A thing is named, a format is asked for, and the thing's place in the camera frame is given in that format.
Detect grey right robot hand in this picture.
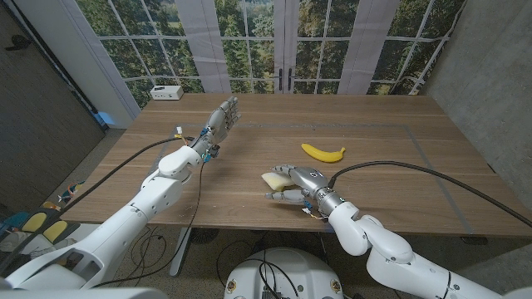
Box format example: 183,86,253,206
264,164,333,204

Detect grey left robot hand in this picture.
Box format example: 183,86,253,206
206,96,242,146

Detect pale yellow sponge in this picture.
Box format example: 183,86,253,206
260,171,297,193

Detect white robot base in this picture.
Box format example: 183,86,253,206
224,247,345,299

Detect yellow toy banana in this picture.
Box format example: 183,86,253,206
300,143,347,164

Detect white power strip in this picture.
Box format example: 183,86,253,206
150,85,185,101

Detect grey tape strip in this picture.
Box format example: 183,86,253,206
405,126,475,234
143,123,180,188

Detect printed window backdrop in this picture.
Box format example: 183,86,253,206
74,0,466,110

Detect black round floor object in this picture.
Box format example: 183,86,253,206
189,227,220,246

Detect small blue floor object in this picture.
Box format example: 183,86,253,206
91,110,116,126

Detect grey table leg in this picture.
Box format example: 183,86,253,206
169,227,192,277

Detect white upright board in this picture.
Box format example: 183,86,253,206
14,0,142,129

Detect orange and blue floor object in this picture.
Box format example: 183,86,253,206
57,180,86,204

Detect yellow padded object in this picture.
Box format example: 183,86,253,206
20,211,47,233
42,219,68,244

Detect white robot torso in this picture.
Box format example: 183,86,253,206
0,287,168,299

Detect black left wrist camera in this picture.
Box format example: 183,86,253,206
201,144,221,164

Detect white connector with yellow wires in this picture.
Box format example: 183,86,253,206
174,125,190,145
302,206,328,221

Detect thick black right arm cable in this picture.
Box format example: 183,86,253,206
327,160,532,228

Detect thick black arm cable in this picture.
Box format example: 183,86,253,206
0,135,196,275
327,160,532,228

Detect thin black hanging cable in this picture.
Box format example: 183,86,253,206
91,159,207,288

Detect black floor cable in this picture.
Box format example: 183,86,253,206
127,225,168,287
214,239,267,288

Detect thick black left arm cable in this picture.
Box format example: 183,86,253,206
0,135,196,275

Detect grey perforated wall panel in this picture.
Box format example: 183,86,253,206
0,0,106,215

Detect black wall-mounted handle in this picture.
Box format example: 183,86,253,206
4,35,32,51

